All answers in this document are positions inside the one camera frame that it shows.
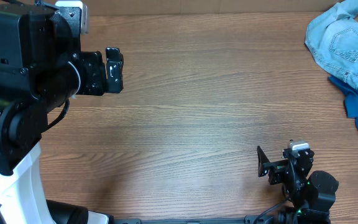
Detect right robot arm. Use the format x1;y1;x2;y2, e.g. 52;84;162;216
253;141;339;224

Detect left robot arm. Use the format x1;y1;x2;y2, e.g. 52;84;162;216
0;1;124;224

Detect light blue denim jeans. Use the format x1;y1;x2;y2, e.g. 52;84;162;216
305;0;358;91

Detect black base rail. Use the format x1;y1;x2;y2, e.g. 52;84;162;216
107;214;279;224

